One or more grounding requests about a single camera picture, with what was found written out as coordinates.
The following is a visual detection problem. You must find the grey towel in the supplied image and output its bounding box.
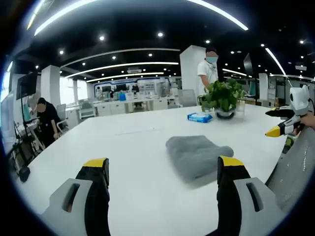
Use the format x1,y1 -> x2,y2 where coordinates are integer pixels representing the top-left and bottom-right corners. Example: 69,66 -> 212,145
165,135 -> 234,184

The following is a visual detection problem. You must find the person's right hand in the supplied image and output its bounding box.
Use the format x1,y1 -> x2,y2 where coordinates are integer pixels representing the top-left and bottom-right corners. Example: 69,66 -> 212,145
294,115 -> 315,135

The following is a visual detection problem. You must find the grey mesh chair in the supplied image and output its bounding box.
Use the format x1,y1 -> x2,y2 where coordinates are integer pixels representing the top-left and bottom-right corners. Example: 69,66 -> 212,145
264,127 -> 315,214

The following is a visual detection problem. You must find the clear glass container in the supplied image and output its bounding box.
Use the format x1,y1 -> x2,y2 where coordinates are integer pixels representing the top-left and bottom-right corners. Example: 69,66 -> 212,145
235,100 -> 247,118

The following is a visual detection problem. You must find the dark round plant pot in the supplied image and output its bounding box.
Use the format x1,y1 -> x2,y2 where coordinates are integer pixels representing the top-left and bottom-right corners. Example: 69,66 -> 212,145
214,108 -> 237,120

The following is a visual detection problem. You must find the green leafy plant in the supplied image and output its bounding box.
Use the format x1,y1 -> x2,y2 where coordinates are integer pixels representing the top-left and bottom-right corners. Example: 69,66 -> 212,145
198,77 -> 247,112

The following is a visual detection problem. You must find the blue wet wipes pack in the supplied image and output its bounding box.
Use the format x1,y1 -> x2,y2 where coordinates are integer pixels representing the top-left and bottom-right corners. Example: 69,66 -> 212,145
187,112 -> 213,123

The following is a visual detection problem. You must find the white office chair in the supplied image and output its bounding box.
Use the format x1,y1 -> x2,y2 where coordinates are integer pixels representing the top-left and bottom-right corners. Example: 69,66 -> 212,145
56,103 -> 70,135
79,100 -> 97,119

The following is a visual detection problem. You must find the grey office chair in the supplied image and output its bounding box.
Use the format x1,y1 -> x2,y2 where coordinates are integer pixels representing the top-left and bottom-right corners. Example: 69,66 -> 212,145
177,88 -> 199,108

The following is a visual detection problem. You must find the black monitor on stand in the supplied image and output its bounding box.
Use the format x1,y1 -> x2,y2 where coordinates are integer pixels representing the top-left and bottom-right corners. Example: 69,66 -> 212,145
15,72 -> 38,101

